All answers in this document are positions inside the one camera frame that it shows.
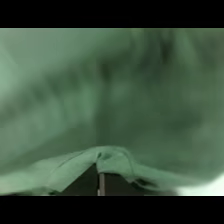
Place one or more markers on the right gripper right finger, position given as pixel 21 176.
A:
pixel 124 186

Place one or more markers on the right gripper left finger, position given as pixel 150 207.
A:
pixel 84 184

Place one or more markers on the green garment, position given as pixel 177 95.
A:
pixel 110 100

